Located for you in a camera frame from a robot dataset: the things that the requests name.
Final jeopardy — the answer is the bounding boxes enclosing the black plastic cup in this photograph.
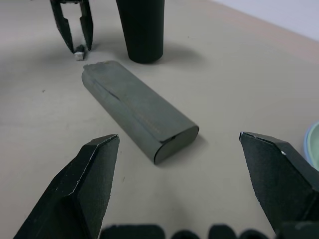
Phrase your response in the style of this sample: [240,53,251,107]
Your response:
[116,0,165,64]

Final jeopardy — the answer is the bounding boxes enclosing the white marker with black cap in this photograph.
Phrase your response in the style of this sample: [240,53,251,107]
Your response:
[74,44,86,61]

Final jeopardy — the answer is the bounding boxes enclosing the light green plate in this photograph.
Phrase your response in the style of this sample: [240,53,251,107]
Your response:
[307,121,319,172]

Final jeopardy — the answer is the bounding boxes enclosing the light blue plate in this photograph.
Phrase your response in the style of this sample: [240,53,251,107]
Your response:
[303,121,319,166]

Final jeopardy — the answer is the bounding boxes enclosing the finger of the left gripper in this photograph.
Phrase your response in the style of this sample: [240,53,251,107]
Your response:
[49,0,75,53]
[79,0,95,52]

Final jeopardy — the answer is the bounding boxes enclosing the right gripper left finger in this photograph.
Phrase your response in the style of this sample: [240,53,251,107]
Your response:
[13,133,120,239]

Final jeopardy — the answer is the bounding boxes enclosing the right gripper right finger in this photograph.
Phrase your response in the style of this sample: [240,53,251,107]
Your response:
[239,131,319,236]

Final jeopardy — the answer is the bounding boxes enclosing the grey glasses case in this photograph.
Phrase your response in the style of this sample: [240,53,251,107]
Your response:
[81,60,200,165]

